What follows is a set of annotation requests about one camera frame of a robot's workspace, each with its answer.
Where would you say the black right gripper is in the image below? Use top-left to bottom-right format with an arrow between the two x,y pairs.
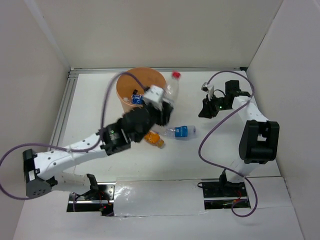
198,93 -> 231,119

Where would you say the red label water bottle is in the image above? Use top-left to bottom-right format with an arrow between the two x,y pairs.
164,71 -> 181,105

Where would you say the white cap blue label bottle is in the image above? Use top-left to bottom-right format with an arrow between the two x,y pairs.
131,94 -> 143,105

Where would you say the orange juice bottle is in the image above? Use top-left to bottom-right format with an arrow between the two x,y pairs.
144,131 -> 165,148

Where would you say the blue cap water bottle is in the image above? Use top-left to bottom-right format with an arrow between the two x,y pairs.
160,125 -> 196,139

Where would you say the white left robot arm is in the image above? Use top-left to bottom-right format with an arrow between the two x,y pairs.
22,101 -> 174,200

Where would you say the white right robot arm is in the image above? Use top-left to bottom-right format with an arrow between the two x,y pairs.
198,80 -> 280,196

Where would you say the orange plastic bin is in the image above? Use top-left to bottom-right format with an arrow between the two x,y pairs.
116,67 -> 166,112

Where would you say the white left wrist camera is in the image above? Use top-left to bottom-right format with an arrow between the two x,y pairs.
143,85 -> 165,110

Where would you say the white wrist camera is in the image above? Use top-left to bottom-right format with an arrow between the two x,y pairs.
201,82 -> 215,100
143,85 -> 165,110

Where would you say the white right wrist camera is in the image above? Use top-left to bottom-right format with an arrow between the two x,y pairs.
201,82 -> 215,100

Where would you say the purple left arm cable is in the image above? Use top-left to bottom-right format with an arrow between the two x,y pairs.
0,71 -> 151,213

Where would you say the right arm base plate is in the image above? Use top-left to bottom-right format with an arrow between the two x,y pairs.
197,180 -> 251,210

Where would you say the aluminium frame rail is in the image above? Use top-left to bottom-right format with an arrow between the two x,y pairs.
50,66 -> 248,146

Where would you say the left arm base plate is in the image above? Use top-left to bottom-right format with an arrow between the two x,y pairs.
66,182 -> 116,217

